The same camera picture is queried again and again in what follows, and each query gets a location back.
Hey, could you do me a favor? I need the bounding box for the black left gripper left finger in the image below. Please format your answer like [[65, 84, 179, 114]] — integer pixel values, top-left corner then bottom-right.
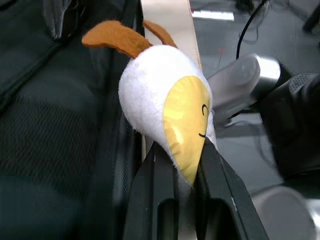
[[124, 143, 180, 240]]

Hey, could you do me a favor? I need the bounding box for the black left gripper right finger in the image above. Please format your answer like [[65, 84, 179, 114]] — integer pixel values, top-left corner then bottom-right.
[[194, 142, 270, 240]]

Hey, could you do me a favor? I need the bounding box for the white egg plush zipper charm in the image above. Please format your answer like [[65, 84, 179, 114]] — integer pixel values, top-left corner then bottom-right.
[[81, 19, 216, 201]]

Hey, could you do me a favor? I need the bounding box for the dark laptop bag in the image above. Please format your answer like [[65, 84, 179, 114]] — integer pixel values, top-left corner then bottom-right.
[[0, 0, 156, 240]]

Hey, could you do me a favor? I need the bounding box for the silver robot body shell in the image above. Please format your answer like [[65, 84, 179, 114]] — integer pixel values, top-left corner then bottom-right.
[[249, 185, 320, 240]]

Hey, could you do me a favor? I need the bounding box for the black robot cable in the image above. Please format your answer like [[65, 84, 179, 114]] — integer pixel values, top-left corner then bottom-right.
[[235, 0, 267, 60]]

